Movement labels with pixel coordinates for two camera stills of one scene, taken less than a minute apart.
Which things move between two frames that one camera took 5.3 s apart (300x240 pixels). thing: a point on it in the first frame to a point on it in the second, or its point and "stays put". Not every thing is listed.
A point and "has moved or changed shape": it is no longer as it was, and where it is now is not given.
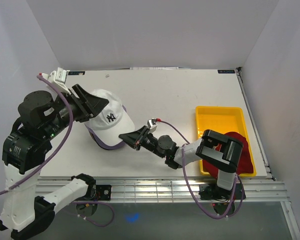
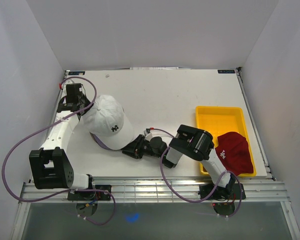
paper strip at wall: (153, 68) stays put
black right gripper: (136, 139) to (134, 149)
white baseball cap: (111, 121) has moved or changed shape
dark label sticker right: (226, 71) stays put
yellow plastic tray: (224, 120) stays put
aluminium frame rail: (169, 191) stays put
